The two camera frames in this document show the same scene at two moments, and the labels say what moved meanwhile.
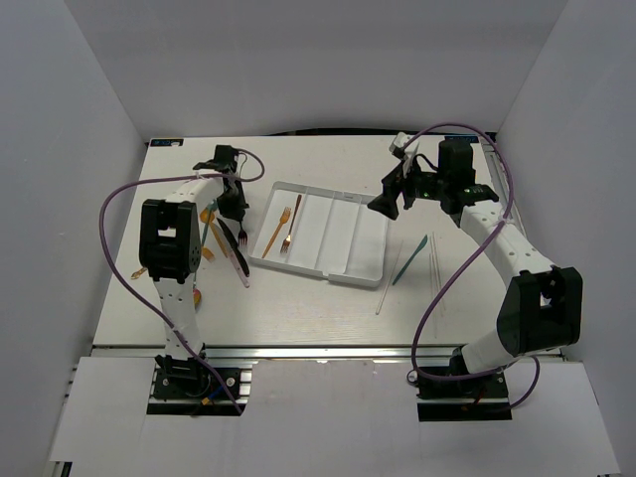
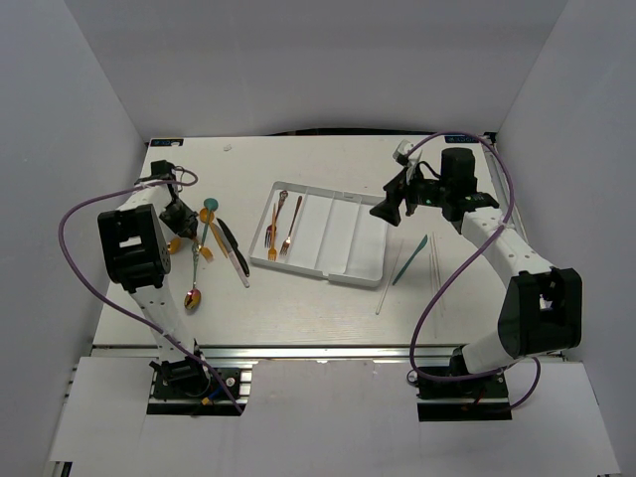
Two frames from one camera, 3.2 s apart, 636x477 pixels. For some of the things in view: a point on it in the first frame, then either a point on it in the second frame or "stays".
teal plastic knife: [402, 268] stays
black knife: [235, 246] stays
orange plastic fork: [283, 219] to [272, 252]
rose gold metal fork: [287, 241] stays
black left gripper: [235, 210] to [189, 221]
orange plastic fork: [208, 254] stays
